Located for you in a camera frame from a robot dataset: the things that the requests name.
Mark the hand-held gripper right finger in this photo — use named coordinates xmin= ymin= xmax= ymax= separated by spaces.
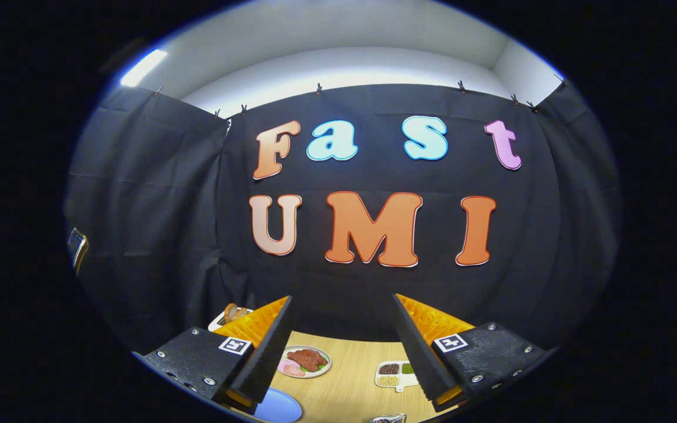
xmin=391 ymin=294 xmax=551 ymax=413

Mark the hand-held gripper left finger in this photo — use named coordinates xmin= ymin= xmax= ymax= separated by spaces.
xmin=133 ymin=296 xmax=294 ymax=412

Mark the white divided dish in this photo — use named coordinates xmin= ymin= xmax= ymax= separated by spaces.
xmin=375 ymin=360 xmax=420 ymax=392

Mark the brown steak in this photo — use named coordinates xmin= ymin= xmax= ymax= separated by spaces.
xmin=287 ymin=349 xmax=327 ymax=372

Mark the grey oval food plate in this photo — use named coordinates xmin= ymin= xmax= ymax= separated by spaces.
xmin=277 ymin=345 xmax=332 ymax=379

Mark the cream white toaster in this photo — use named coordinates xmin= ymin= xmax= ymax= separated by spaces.
xmin=208 ymin=307 xmax=254 ymax=333

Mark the blue round plate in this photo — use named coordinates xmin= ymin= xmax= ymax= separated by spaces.
xmin=253 ymin=387 xmax=303 ymax=423

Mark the black backdrop cloth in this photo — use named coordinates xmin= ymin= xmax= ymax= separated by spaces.
xmin=63 ymin=79 xmax=621 ymax=353

